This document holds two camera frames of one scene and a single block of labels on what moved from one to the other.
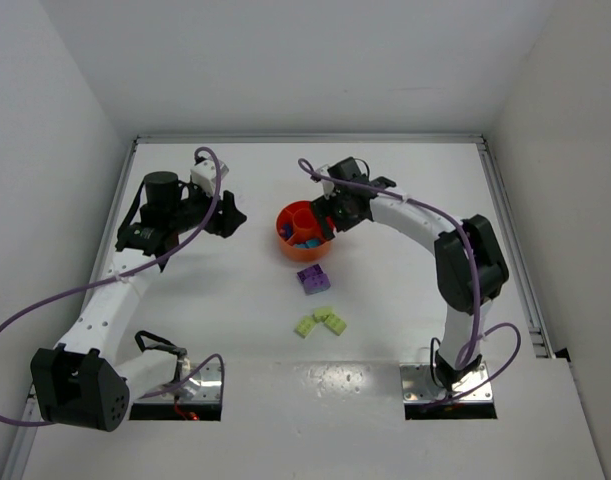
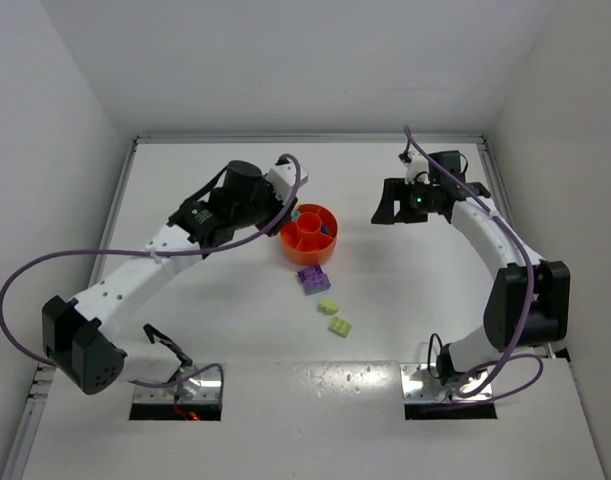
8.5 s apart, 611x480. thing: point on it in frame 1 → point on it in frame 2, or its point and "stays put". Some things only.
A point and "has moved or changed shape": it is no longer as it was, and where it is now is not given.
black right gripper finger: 320,206 → 395,189
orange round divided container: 299,233 stays put
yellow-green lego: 335,324 has moved or changed shape
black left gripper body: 223,214 → 276,220
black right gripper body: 326,220 → 402,201
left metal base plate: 203,386 stays put
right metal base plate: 417,384 stays put
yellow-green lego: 322,313 has moved or changed shape
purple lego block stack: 314,279 stays put
